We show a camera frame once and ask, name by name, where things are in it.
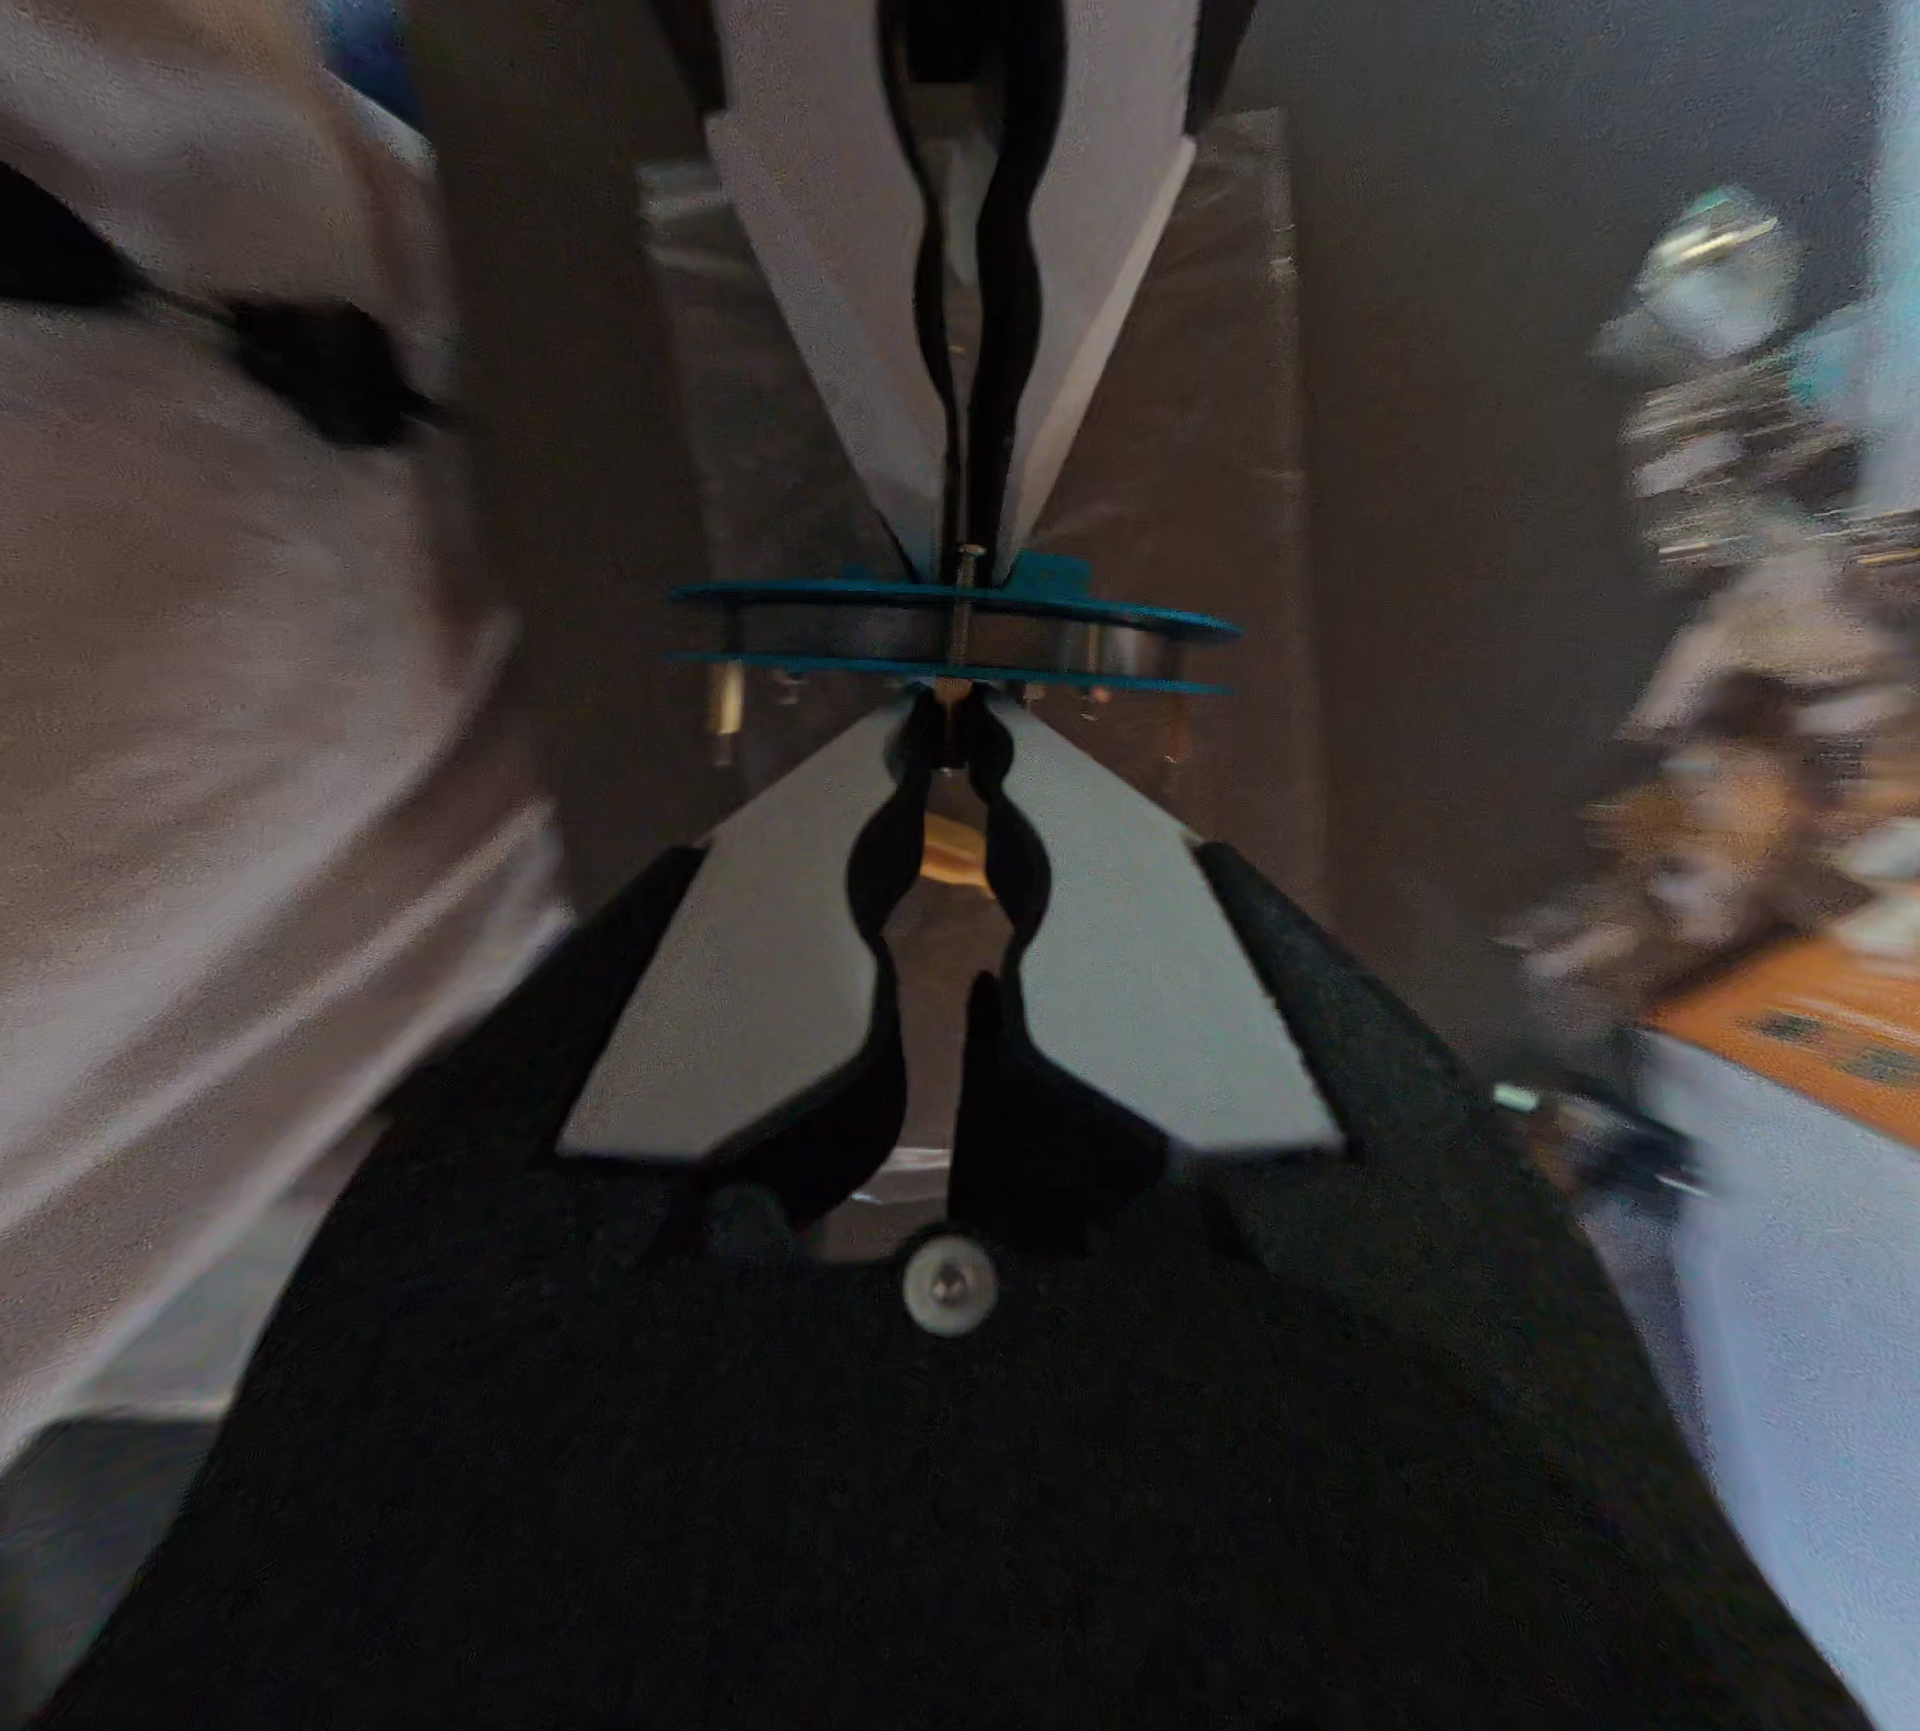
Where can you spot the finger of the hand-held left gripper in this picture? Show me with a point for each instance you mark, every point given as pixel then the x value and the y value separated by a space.
pixel 810 111
pixel 1125 81

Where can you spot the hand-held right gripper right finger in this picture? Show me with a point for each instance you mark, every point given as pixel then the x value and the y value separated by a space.
pixel 1171 1012

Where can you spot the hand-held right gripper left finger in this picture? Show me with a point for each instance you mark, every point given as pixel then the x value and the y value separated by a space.
pixel 734 1012

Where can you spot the brass standoff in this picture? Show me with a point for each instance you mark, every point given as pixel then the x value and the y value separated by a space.
pixel 952 718

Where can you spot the blue round metal turntable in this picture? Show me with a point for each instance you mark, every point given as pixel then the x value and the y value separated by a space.
pixel 841 628

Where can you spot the large clear plastic bag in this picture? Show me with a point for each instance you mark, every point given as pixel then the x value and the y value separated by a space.
pixel 1245 410

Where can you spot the orange and white cardboard box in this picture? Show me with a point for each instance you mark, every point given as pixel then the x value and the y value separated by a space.
pixel 1801 1056

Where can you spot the pile of small screw bags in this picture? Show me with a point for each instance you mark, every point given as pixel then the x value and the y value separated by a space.
pixel 1740 636

